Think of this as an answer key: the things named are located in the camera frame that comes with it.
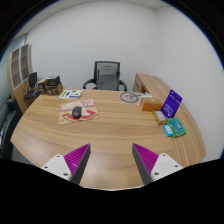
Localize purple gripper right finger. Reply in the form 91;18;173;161
132;143;182;185

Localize pink patterned mouse pad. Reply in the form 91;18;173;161
59;99;99;125

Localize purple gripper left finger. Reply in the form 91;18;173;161
42;144;91;185

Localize small tan snack box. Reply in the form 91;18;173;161
153;111;166;125

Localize purple standing pouch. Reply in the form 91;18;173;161
161;90;182;118

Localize brown cardboard box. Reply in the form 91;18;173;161
140;97;162;111

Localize small blue packet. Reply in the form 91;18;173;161
163;125;173;137

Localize dark box on side table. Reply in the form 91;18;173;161
38;76;63;95

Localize wooden bookshelf cabinet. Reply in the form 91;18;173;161
7;44;33;112

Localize black computer mouse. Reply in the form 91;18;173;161
72;106;82;119

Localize black mesh office chair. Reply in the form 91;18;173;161
83;61;127;91

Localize black monitor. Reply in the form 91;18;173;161
29;72;37;88

